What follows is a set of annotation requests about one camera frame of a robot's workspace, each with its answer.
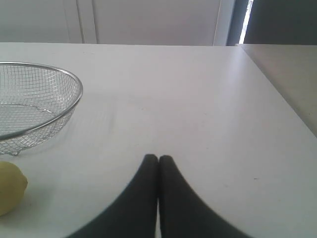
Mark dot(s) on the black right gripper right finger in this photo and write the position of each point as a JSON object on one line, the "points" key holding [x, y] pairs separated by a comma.
{"points": [[182, 213]]}

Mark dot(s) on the steel wire mesh basket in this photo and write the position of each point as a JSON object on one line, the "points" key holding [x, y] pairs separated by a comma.
{"points": [[36, 102]]}

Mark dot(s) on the yellow lemon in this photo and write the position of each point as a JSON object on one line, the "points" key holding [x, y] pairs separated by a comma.
{"points": [[13, 184]]}

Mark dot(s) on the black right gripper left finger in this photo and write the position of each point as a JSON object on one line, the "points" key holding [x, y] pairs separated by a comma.
{"points": [[133, 214]]}

